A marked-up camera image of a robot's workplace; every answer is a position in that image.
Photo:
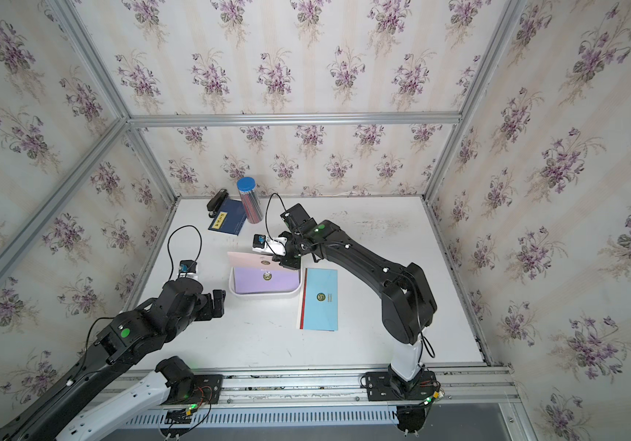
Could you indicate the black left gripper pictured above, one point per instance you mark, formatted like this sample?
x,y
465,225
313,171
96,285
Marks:
x,y
210,312

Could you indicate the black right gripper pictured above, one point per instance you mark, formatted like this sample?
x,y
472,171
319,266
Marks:
x,y
292,264

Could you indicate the white plastic storage box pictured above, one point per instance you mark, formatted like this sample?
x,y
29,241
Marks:
x,y
285,294

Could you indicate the lavender envelope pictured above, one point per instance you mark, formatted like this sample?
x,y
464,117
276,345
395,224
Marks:
x,y
255,281

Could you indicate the light blue envelope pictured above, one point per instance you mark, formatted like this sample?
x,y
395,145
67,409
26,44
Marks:
x,y
321,312

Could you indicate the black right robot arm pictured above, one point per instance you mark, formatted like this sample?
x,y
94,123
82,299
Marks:
x,y
407,302

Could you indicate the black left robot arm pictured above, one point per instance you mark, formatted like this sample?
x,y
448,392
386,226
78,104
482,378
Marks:
x,y
119,346

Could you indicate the dark blue book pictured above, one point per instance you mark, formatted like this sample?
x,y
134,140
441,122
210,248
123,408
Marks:
x,y
229,218

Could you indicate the blue-lidded pencil tube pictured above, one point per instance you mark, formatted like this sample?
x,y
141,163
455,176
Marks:
x,y
251,202

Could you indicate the black stapler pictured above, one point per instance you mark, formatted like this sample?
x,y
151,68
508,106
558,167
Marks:
x,y
216,202

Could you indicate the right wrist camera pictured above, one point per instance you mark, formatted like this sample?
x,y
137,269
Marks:
x,y
264,244

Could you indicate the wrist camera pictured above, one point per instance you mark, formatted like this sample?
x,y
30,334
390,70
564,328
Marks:
x,y
264,244
187,268

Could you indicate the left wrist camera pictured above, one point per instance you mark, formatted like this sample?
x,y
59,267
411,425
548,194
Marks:
x,y
187,268

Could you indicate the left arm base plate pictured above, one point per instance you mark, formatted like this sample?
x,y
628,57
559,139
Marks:
x,y
198,389

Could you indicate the aluminium mounting rail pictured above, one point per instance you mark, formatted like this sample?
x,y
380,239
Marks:
x,y
313,388

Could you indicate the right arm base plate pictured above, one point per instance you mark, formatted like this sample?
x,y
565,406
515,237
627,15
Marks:
x,y
386,386

